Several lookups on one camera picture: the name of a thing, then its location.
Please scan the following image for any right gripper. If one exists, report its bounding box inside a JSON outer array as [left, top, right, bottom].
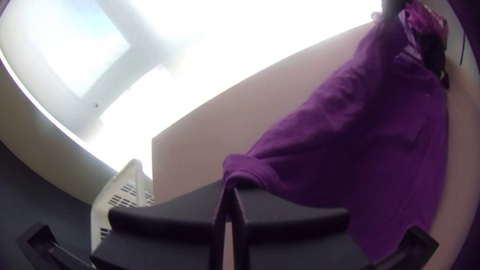
[[380, 0, 408, 23]]

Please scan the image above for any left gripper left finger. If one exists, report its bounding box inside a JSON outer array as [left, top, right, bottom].
[[89, 179, 228, 270]]

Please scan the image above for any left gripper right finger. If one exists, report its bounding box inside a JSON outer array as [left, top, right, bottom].
[[230, 186, 373, 270]]

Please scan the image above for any dark t-shirt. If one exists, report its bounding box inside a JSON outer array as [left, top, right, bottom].
[[222, 7, 451, 263]]

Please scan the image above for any heap of clothes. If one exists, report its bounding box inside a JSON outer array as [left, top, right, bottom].
[[371, 0, 452, 90]]

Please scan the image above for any white laundry basket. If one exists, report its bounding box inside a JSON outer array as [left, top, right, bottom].
[[89, 158, 155, 254]]

